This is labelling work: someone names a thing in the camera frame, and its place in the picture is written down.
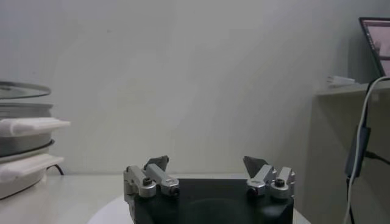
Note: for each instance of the stainless steel steamer basket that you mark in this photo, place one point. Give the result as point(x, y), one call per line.
point(21, 146)

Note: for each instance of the white side table with adapter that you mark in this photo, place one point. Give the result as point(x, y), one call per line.
point(341, 90)

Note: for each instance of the black power adapter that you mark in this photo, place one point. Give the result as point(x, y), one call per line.
point(358, 152)

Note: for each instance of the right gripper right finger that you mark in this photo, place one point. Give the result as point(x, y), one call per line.
point(263, 176)

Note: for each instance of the white round plate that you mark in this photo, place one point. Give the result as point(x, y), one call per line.
point(112, 213)

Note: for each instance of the stacked steamer pot with cloths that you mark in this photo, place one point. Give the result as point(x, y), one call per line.
point(18, 182)

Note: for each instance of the small white item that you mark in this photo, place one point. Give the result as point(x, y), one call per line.
point(341, 81)

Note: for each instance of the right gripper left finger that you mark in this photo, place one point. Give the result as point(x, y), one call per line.
point(158, 178)

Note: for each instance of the black open laptop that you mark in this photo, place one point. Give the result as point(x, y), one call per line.
point(381, 45)

